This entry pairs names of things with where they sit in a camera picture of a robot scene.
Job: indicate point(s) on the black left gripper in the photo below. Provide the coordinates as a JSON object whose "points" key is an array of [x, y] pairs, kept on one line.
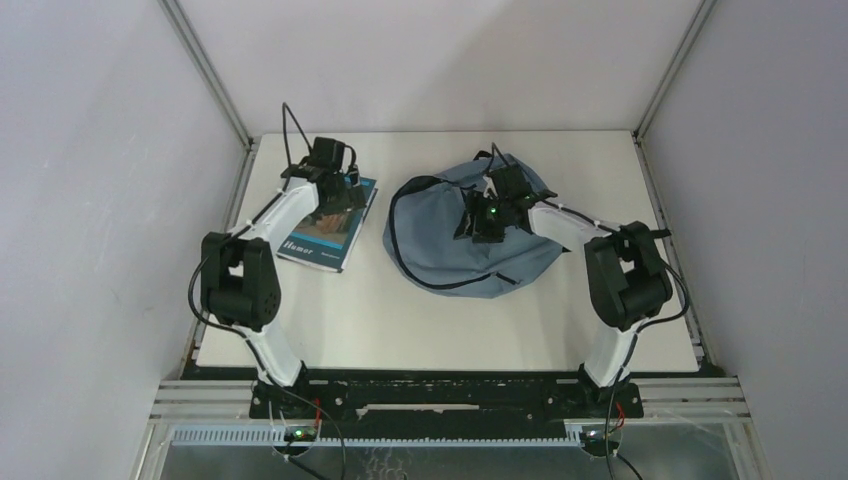
{"points": [[351, 198]]}

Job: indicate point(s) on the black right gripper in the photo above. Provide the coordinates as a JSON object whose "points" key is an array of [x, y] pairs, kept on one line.
{"points": [[477, 201]]}

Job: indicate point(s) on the teal hardcover book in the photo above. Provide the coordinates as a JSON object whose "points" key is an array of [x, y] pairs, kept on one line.
{"points": [[324, 241]]}

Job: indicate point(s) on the blue student backpack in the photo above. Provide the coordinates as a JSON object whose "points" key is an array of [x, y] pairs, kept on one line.
{"points": [[427, 238]]}

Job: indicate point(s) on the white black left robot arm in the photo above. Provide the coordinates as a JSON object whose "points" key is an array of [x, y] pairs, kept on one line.
{"points": [[235, 287]]}

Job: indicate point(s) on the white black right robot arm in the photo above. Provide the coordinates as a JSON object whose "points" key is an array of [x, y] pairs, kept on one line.
{"points": [[628, 279]]}

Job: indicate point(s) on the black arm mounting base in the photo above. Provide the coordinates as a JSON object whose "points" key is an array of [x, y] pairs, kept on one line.
{"points": [[477, 404]]}

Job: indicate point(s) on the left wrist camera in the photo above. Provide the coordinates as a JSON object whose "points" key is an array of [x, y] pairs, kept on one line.
{"points": [[327, 153]]}

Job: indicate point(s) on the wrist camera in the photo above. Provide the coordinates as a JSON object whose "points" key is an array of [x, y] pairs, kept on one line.
{"points": [[327, 153], [507, 183]]}

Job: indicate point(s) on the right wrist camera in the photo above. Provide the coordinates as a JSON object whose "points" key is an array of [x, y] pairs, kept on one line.
{"points": [[507, 183]]}

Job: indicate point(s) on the left aluminium frame post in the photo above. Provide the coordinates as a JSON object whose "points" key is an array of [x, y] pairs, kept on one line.
{"points": [[197, 53]]}

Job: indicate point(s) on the aluminium frame post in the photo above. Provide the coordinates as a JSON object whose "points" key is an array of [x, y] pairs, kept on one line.
{"points": [[687, 42], [197, 53]]}

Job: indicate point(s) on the right aluminium frame post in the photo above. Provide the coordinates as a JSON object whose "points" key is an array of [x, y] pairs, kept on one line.
{"points": [[687, 42]]}

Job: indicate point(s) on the white slotted cable duct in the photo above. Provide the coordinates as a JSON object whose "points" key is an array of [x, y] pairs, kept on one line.
{"points": [[265, 435]]}

